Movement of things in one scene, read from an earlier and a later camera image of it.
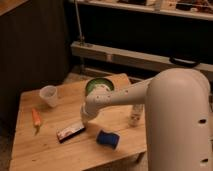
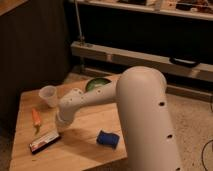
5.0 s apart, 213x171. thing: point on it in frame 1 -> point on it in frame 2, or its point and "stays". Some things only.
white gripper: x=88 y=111 -> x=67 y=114
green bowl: x=98 y=81 stays
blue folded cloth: x=107 y=138 stays
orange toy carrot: x=37 y=119 stays
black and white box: x=66 y=132 -> x=44 y=142
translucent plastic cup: x=49 y=95 stays
